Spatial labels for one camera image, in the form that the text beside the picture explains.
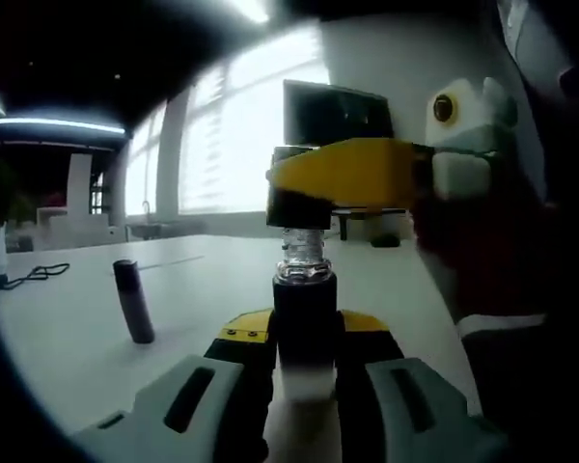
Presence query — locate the steel sink counter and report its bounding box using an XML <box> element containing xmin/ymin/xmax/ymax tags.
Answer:
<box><xmin>124</xmin><ymin>200</ymin><xmax>208</xmax><ymax>240</ymax></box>

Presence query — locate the tall dark cosmetic bottle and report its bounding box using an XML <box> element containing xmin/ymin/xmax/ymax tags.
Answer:
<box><xmin>112</xmin><ymin>259</ymin><xmax>156</xmax><ymax>344</ymax></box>

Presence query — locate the white pillar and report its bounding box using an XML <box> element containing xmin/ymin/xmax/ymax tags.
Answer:
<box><xmin>67</xmin><ymin>153</ymin><xmax>96</xmax><ymax>218</ymax></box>

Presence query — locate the black wall monitor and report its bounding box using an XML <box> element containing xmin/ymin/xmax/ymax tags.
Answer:
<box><xmin>283</xmin><ymin>79</ymin><xmax>392</xmax><ymax>146</ymax></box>

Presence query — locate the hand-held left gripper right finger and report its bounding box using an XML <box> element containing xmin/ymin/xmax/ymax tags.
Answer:
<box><xmin>335</xmin><ymin>311</ymin><xmax>508</xmax><ymax>463</ymax></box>

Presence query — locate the person in black shirt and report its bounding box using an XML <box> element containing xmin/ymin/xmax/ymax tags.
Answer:
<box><xmin>462</xmin><ymin>71</ymin><xmax>579</xmax><ymax>463</ymax></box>

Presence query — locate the black table cable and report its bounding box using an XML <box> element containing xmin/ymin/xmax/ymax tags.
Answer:
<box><xmin>0</xmin><ymin>262</ymin><xmax>71</xmax><ymax>293</ymax></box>

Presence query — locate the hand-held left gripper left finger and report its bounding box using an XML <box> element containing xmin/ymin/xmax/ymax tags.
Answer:
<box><xmin>74</xmin><ymin>311</ymin><xmax>276</xmax><ymax>463</ymax></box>

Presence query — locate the short dark cosmetic bottle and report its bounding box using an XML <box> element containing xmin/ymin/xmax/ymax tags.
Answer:
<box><xmin>271</xmin><ymin>226</ymin><xmax>340</xmax><ymax>402</ymax></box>

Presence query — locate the white table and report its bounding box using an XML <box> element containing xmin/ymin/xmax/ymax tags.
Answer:
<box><xmin>0</xmin><ymin>234</ymin><xmax>479</xmax><ymax>435</ymax></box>

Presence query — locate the ceiling light strip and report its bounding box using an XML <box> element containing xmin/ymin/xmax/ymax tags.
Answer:
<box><xmin>0</xmin><ymin>115</ymin><xmax>126</xmax><ymax>134</ymax></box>
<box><xmin>231</xmin><ymin>0</ymin><xmax>271</xmax><ymax>24</ymax></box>

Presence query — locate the white office furniture row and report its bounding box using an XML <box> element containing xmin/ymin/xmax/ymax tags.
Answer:
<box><xmin>36</xmin><ymin>206</ymin><xmax>126</xmax><ymax>250</ymax></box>

